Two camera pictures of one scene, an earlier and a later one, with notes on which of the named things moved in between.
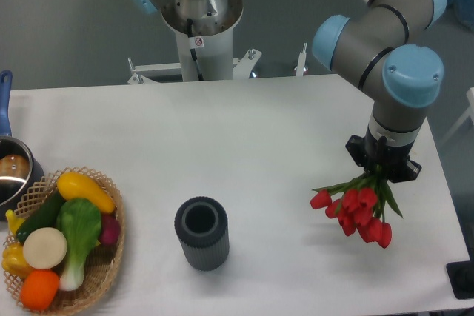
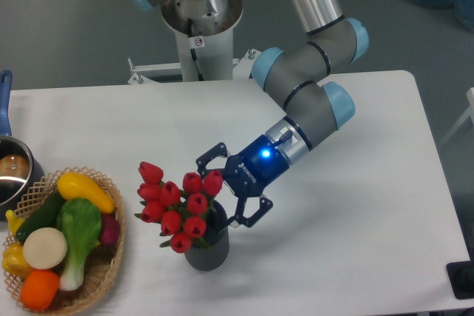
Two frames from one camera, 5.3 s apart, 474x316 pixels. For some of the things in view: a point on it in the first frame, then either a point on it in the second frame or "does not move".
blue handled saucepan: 20,174 does not move
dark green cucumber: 45,216 does not move
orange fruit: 38,288 does not move
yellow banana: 14,222 does not move
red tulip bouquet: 358,203 to 181,214
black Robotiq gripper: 372,152 to 247,174
